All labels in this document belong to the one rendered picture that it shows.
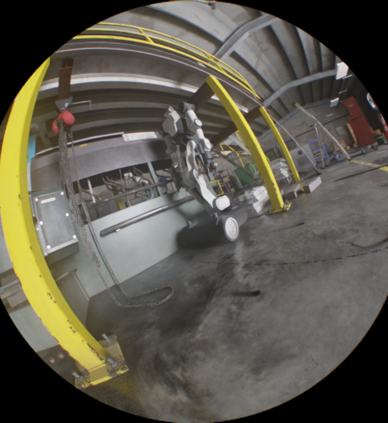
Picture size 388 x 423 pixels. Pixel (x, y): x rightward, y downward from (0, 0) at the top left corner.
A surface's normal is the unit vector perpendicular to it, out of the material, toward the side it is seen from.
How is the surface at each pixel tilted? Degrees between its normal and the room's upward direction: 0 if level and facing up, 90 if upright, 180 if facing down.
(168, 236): 90
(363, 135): 90
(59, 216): 90
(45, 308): 90
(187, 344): 0
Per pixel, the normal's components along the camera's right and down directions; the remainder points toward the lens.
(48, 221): 0.78, -0.31
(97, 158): 0.59, -0.22
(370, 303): -0.39, -0.92
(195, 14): 0.48, 0.88
